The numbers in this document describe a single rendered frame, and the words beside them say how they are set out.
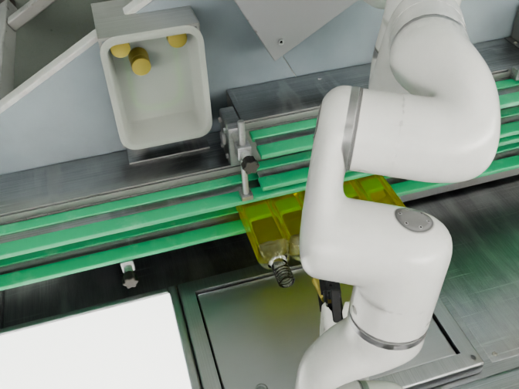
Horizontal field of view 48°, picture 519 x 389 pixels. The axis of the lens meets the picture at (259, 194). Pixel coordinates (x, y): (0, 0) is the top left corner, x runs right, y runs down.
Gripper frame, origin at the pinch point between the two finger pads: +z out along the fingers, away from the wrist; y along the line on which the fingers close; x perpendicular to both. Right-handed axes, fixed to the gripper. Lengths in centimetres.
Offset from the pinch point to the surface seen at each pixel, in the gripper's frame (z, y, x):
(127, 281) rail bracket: 8.7, -5.0, 35.4
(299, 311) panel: 6.3, -12.8, 4.2
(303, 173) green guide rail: 23.8, 6.2, 2.3
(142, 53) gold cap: 32, 28, 30
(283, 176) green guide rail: 23.2, 6.2, 6.0
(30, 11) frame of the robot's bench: 84, 15, 67
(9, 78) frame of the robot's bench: 57, 11, 66
